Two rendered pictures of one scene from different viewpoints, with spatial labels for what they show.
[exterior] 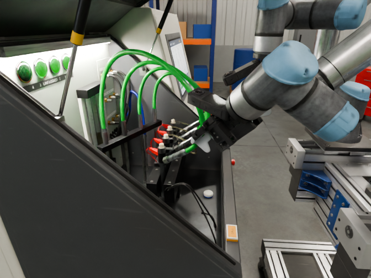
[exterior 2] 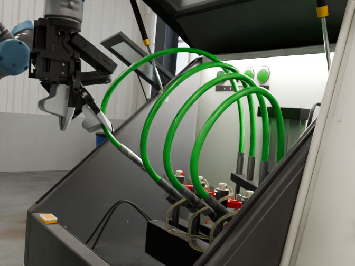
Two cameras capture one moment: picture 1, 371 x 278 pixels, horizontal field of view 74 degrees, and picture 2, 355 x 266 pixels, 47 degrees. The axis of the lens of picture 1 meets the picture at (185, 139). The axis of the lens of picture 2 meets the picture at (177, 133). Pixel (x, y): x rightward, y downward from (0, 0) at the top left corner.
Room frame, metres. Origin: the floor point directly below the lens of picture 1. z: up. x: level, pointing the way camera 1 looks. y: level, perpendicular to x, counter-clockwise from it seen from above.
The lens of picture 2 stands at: (1.49, -0.59, 1.26)
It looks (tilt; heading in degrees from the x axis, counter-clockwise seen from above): 3 degrees down; 138
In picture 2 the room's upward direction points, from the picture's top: 5 degrees clockwise
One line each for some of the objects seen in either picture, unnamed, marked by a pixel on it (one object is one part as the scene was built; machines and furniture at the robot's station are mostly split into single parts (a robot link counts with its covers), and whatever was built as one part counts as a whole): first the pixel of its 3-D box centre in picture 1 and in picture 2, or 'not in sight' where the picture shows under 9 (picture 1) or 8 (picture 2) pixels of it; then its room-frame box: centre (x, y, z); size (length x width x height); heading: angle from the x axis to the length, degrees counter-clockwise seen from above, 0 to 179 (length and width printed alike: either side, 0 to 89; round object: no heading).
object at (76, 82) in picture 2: not in sight; (71, 85); (0.75, -0.21, 1.29); 0.05 x 0.02 x 0.09; 173
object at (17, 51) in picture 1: (70, 43); (267, 55); (0.79, 0.34, 1.43); 0.54 x 0.03 x 0.02; 173
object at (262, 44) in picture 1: (267, 45); (64, 11); (0.73, -0.23, 1.43); 0.08 x 0.08 x 0.05
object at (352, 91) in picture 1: (349, 99); not in sight; (0.99, -0.68, 1.20); 0.13 x 0.12 x 0.14; 45
